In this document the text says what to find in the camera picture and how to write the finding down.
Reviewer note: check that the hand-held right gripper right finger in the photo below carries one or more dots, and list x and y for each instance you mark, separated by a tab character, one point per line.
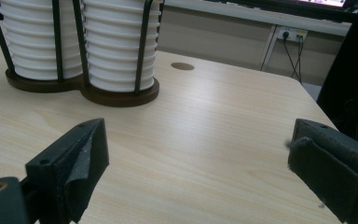
329	168

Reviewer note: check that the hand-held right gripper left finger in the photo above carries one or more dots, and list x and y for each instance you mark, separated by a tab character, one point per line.
74	161

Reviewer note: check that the dark wooden cup holder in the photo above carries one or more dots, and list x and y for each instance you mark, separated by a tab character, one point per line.
118	99

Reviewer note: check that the tall stack of white cups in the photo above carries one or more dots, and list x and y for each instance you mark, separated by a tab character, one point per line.
112	46

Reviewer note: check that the short stack of white cups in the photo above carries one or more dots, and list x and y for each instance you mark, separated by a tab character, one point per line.
31	37

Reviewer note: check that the light background desk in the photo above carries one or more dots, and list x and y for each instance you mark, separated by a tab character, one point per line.
230	12

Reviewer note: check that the white wall socket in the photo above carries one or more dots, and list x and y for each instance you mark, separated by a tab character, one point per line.
292	33

